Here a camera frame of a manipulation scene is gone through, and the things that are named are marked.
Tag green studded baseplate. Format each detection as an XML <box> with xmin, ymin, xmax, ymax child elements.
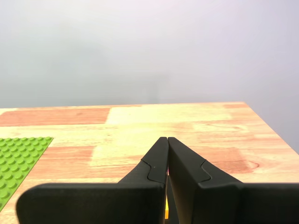
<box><xmin>0</xmin><ymin>136</ymin><xmax>54</xmax><ymax>210</ymax></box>

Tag yellow toy brick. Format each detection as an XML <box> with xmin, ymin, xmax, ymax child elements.
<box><xmin>164</xmin><ymin>195</ymin><xmax>170</xmax><ymax>220</ymax></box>

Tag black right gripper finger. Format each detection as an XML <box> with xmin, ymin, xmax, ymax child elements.
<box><xmin>15</xmin><ymin>137</ymin><xmax>169</xmax><ymax>224</ymax></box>
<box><xmin>168</xmin><ymin>137</ymin><xmax>299</xmax><ymax>224</ymax></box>

